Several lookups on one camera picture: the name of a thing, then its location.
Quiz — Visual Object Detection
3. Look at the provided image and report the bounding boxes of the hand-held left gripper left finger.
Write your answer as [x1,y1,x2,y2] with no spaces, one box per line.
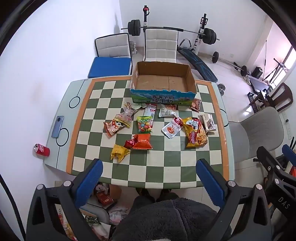
[26,159,104,241]

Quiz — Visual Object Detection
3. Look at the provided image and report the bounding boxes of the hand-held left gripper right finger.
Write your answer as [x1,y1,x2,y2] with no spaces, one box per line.
[195,159,272,241]

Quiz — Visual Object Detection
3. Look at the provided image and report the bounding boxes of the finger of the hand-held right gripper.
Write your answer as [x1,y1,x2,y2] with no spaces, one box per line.
[253,146,284,183]
[282,144,296,172]

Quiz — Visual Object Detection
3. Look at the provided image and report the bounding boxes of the orange white panda snack packet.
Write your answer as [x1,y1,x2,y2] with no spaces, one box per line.
[103,109,134,138]

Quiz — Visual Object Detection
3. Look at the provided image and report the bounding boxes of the red brown pastry packet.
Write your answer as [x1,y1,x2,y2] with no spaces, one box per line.
[190,98,202,113]

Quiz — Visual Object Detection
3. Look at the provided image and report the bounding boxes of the printed cardboard box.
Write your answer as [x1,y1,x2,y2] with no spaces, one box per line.
[129,61,197,107]

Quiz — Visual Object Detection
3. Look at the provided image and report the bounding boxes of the small red box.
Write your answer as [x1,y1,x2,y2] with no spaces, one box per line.
[96,192,114,206]

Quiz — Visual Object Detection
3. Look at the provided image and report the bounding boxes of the small brown carton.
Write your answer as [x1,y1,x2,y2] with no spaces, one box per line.
[109,185,122,200]

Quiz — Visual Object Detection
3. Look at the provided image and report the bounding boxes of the grey shell chair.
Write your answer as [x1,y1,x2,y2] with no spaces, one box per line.
[228,107,285,160]

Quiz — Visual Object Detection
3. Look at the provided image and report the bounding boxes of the grey storage bin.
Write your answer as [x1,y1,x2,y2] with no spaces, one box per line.
[80,204,111,241]

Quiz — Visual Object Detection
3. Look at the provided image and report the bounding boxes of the yellow snack packet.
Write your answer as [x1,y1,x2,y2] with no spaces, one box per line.
[110,144,131,163]

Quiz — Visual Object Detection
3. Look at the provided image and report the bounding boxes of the dark shoe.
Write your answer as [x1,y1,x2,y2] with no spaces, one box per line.
[136,188,156,202]
[157,189,179,202]

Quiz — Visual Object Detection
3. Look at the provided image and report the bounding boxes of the large yellow chips bag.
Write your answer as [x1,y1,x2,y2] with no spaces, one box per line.
[183,117,208,148]

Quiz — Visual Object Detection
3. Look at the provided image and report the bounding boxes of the red soda can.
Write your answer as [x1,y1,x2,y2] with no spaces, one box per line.
[34,143,51,158]

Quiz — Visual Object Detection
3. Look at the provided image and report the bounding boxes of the person's grey fleece clothing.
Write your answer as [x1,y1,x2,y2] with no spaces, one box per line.
[111,197,232,241]

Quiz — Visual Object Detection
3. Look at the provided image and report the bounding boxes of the brown white biscuit stick box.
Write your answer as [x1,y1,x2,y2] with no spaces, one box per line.
[200,113,217,133]

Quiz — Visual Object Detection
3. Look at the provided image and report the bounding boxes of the brown wooden chair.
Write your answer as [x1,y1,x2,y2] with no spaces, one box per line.
[247,83,294,113]

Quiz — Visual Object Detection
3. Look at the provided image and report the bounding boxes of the blue smartphone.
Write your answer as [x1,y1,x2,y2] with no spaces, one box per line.
[51,116,65,138]

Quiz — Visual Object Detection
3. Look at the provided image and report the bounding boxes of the white red snack pouch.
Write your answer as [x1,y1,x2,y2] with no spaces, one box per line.
[161,117,184,139]

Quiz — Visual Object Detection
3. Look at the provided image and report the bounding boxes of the exercise machine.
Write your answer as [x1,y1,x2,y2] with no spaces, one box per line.
[245,58,292,93]

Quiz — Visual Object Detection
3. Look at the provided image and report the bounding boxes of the green colourful candy bag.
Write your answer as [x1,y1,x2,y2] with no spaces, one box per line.
[137,116,154,134]

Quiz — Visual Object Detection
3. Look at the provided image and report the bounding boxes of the pink white snack packet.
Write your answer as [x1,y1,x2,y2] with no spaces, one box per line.
[122,102,140,116]

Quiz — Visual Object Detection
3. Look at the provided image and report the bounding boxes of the silver white snack packet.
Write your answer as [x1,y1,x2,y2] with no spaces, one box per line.
[158,104,177,118]

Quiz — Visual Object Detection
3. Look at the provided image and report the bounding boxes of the long white red snack packet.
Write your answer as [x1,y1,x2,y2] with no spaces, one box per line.
[144,104,158,121]

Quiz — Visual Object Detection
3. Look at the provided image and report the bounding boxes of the window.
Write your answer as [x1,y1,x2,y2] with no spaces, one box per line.
[281,45,296,77]

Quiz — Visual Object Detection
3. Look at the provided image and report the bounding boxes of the small floor barbell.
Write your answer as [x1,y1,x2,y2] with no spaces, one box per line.
[211,51,248,77]

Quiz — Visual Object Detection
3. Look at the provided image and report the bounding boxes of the black weight bench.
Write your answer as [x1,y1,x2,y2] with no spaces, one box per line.
[177,39,218,83]

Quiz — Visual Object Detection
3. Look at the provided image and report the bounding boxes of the white padded chair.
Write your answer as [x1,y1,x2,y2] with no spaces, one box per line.
[144,29,179,64]
[94,33,133,58]

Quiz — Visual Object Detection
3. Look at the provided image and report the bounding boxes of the black barbell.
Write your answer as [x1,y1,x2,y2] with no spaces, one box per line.
[121,20,220,45]

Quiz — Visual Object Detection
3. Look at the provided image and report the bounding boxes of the white barbell rack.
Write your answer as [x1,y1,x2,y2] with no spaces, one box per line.
[142,5,207,52]

